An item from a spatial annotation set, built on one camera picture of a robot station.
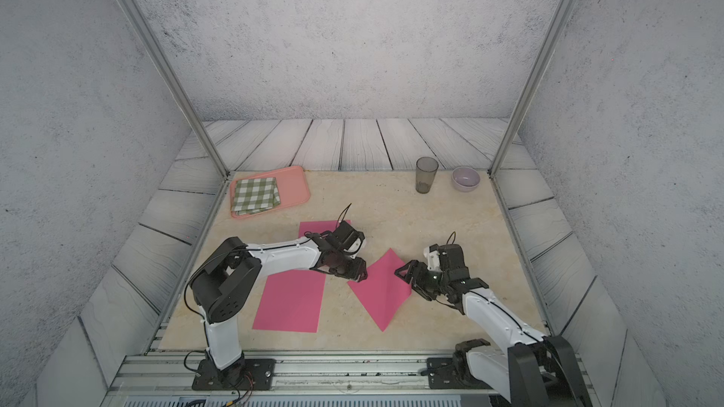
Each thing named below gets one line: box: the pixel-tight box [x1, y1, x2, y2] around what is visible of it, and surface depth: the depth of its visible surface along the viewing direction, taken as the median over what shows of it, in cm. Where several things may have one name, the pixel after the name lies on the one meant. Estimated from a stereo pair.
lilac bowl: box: [451, 166, 481, 193], surface depth 116 cm
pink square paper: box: [346, 247, 412, 332], surface depth 86 cm
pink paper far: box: [297, 219, 352, 240], surface depth 107 cm
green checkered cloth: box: [231, 177, 281, 216], surface depth 114 cm
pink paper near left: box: [252, 268, 327, 333], surface depth 84 cm
